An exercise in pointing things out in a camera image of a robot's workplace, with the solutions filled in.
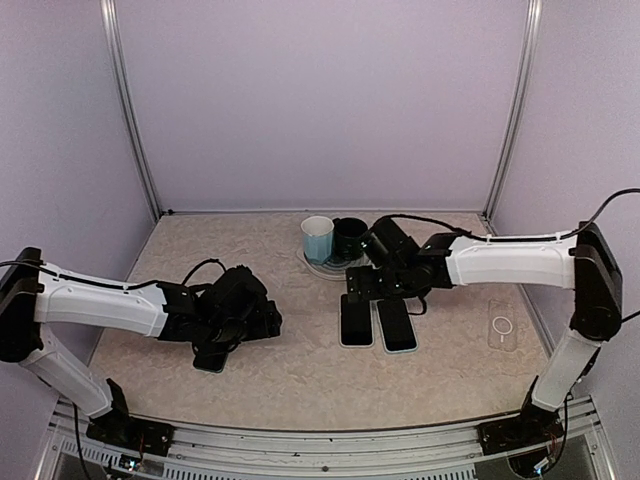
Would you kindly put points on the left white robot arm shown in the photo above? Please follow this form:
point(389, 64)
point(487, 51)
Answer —
point(214, 318)

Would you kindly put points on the left aluminium corner post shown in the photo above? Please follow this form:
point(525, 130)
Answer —
point(110, 23)

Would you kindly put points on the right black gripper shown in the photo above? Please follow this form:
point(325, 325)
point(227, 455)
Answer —
point(369, 289)

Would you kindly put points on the clear round plate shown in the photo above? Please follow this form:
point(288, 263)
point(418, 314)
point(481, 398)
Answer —
point(334, 269)

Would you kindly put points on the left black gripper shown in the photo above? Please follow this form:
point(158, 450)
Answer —
point(266, 324)

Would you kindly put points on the aluminium front rail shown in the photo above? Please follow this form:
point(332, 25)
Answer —
point(578, 449)

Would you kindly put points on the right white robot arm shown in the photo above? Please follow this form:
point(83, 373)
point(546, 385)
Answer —
point(400, 269)

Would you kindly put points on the clear magsafe phone case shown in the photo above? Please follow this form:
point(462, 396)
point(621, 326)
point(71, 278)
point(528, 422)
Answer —
point(502, 326)

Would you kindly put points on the aluminium corner post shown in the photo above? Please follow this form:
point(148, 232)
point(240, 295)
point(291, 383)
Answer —
point(517, 107)
point(110, 23)

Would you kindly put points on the right aluminium corner post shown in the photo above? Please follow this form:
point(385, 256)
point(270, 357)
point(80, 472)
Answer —
point(517, 107)

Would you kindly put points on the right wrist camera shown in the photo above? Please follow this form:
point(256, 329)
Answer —
point(387, 245)

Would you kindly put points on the dark green mug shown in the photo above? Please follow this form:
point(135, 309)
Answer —
point(347, 238)

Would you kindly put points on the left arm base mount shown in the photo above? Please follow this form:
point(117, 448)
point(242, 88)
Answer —
point(143, 436)

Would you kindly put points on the black phone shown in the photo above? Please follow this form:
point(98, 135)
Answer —
point(210, 362)
point(356, 322)

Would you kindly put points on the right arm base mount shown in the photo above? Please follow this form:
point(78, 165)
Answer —
point(523, 430)

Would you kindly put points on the light blue white mug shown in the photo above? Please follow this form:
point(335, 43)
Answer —
point(317, 239)

